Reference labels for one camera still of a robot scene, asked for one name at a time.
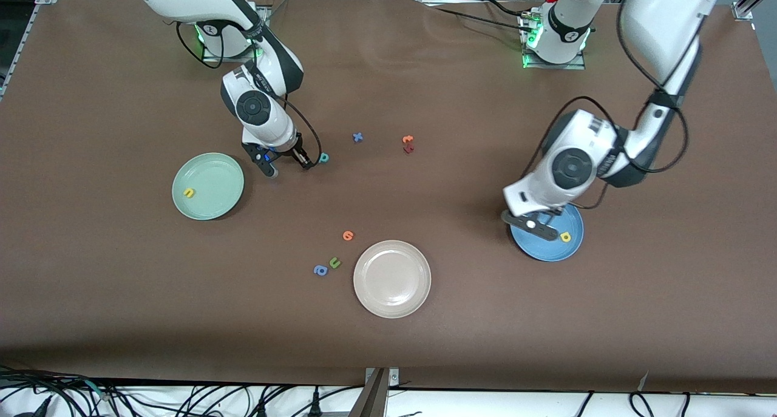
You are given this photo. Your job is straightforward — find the green plate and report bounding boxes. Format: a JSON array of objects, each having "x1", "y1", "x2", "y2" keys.
[{"x1": 172, "y1": 152, "x2": 245, "y2": 221}]

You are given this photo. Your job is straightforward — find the beige plate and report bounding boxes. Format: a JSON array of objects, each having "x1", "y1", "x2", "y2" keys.
[{"x1": 353, "y1": 240, "x2": 432, "y2": 319}]

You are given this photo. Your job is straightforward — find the brown table cover sheet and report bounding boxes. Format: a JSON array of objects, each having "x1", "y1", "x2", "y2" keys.
[{"x1": 0, "y1": 0, "x2": 777, "y2": 395}]

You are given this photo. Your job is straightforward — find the blue plate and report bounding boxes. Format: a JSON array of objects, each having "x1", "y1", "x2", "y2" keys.
[{"x1": 509, "y1": 203, "x2": 585, "y2": 262}]

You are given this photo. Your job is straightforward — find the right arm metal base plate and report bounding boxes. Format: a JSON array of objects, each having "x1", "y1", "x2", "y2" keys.
[{"x1": 202, "y1": 4, "x2": 271, "y2": 63}]

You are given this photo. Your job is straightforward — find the black cable on table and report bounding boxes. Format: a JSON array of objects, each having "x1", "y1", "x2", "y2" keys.
[{"x1": 419, "y1": 0, "x2": 535, "y2": 32}]

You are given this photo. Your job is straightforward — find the metal table edge bracket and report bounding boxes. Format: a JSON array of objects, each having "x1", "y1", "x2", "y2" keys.
[{"x1": 364, "y1": 367, "x2": 401, "y2": 388}]

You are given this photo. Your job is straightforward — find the grey metal post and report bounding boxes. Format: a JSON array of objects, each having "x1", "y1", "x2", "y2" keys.
[{"x1": 349, "y1": 368, "x2": 389, "y2": 417}]

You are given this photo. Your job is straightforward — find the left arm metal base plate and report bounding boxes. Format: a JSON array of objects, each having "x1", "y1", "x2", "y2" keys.
[{"x1": 521, "y1": 13, "x2": 587, "y2": 70}]

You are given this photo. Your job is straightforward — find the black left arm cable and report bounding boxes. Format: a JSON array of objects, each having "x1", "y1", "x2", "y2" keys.
[{"x1": 527, "y1": 0, "x2": 690, "y2": 212}]

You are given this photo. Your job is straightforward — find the black looped cable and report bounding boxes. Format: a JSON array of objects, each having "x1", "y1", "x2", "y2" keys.
[{"x1": 629, "y1": 392, "x2": 690, "y2": 417}]

